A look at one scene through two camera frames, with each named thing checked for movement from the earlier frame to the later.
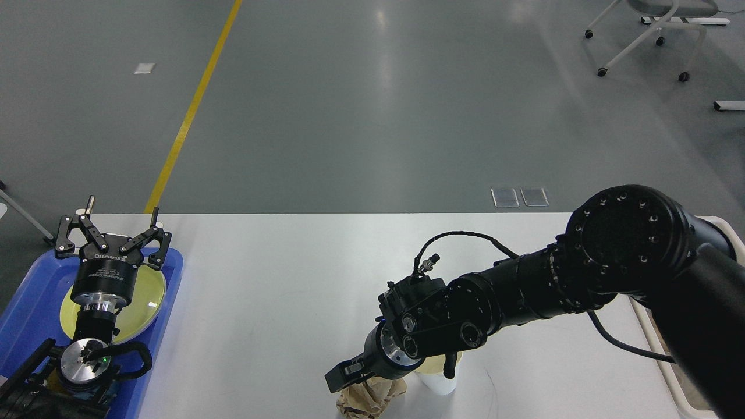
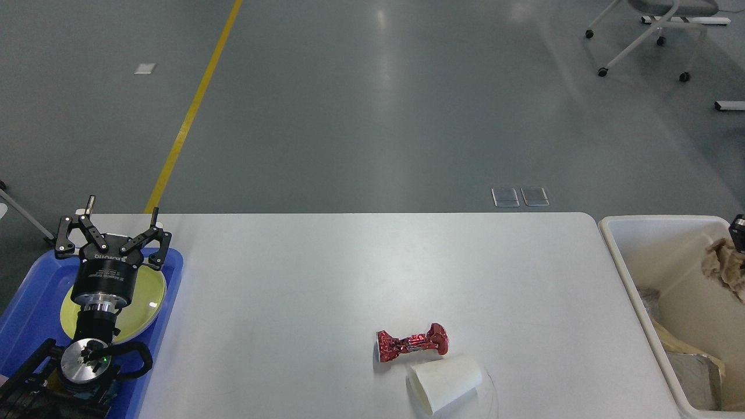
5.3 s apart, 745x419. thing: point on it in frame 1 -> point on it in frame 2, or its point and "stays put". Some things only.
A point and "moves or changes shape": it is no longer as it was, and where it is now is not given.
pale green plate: x=138 y=319 stays put
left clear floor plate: x=505 y=198 stays put
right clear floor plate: x=534 y=196 stays put
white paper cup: x=430 y=373 moves or changes shape
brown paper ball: x=366 y=400 moves or changes shape
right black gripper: x=376 y=359 -> x=737 y=228
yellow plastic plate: x=135 y=319 stays put
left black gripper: x=105 y=277 stays put
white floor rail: x=719 y=105 stays put
